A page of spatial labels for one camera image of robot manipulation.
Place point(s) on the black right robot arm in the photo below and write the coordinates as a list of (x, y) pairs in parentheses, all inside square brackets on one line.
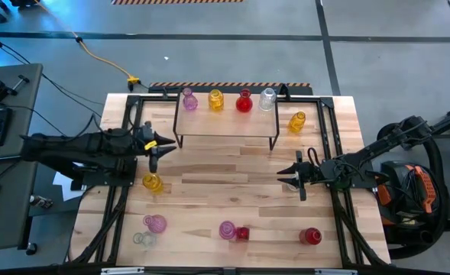
[(381, 145)]

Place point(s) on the orange and black device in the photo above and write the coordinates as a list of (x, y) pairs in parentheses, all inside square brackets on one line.
[(425, 187)]

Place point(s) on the pink round glass vase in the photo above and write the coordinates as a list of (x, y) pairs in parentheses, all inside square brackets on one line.
[(156, 224)]

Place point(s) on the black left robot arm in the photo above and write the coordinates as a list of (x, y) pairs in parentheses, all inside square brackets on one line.
[(75, 153)]

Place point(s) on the yellow label tag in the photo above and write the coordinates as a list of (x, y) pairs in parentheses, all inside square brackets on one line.
[(151, 144)]

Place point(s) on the hazard-striped black floor mat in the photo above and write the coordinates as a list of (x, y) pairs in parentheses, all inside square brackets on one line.
[(228, 84)]

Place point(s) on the black right arm baseplate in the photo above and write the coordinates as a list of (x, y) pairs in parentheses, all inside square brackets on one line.
[(368, 184)]

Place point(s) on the red smooth flask vase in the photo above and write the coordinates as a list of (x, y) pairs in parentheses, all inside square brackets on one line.
[(243, 104)]

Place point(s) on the yellow slim ribbed vase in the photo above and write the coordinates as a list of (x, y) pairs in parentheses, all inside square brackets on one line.
[(296, 123)]

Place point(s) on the pink ribbed bell vase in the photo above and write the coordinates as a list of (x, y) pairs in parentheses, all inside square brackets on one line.
[(227, 230)]

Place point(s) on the white paper sheet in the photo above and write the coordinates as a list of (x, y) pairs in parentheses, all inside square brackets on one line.
[(65, 191)]

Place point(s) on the black desk caster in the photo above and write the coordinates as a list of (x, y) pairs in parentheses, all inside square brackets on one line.
[(31, 249)]

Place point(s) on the small purple swirl vase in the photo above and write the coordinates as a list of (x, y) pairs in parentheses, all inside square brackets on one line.
[(190, 102)]

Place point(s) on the clear tall ribbed jar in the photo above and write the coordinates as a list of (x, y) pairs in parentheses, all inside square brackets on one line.
[(267, 100)]

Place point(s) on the red pleated glass vase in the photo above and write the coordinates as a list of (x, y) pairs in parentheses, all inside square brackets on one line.
[(243, 233)]

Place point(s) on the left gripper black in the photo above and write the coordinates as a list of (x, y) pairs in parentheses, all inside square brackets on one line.
[(142, 139)]

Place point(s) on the clear pleated glass vase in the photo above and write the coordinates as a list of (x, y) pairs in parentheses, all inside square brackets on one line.
[(146, 239)]

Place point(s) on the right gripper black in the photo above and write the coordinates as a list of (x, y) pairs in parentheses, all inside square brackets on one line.
[(312, 172)]

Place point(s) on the black clamp tool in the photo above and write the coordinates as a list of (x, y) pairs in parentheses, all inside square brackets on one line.
[(1, 91)]

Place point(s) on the grey desk with keyboard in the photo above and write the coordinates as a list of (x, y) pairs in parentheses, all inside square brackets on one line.
[(22, 114)]

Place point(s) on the silver aluminium profile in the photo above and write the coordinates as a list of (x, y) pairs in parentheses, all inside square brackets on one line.
[(335, 272), (122, 271)]

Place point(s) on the yellow embossed glass jar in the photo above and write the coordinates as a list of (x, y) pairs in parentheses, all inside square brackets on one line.
[(152, 182), (216, 101)]

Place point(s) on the red ribbed cylinder bottle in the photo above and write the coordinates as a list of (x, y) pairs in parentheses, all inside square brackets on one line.
[(310, 237)]

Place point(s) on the grey desk with mouse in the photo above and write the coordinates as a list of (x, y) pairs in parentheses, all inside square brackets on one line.
[(10, 214)]

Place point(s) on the black left arm baseplate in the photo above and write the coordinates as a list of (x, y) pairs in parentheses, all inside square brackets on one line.
[(106, 183)]

